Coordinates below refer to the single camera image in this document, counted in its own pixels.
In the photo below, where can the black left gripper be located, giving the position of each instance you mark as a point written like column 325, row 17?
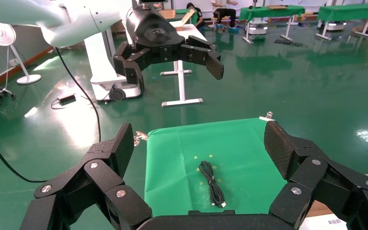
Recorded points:
column 154, row 35

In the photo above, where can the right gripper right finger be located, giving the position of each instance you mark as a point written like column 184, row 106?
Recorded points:
column 323, row 190

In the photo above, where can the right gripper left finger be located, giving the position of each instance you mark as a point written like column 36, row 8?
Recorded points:
column 101, row 184

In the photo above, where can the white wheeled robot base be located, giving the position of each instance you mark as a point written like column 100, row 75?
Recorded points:
column 103, row 70

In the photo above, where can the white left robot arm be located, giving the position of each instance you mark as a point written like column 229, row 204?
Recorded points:
column 60, row 16

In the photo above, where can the white robot base under table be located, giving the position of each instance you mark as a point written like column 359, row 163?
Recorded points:
column 334, row 26
column 257, row 28

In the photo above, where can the white table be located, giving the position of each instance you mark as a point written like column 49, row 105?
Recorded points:
column 180, row 82

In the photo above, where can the white printed instruction sheet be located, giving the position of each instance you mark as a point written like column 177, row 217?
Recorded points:
column 317, row 223

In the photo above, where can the open cardboard carton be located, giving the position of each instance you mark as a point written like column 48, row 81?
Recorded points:
column 168, row 14

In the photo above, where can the seated person in black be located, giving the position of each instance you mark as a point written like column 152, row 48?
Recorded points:
column 198, row 14

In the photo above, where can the silver binder clip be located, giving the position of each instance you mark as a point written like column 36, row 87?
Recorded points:
column 140, row 137
column 268, row 116

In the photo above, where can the person on stool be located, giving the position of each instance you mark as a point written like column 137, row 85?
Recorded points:
column 225, row 12

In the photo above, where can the green table cloth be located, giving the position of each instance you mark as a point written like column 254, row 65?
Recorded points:
column 177, row 177

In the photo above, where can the black power adapter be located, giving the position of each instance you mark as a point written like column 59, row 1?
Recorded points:
column 67, row 99

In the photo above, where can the green covered table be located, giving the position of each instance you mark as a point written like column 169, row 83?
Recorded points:
column 349, row 12
column 269, row 12

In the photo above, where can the flat wooden board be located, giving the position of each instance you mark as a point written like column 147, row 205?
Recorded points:
column 276, row 7

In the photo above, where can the white standing fan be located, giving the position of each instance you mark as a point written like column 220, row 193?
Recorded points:
column 0, row 33

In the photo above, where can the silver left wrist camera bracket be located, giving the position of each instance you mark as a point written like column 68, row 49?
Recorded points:
column 150, row 2

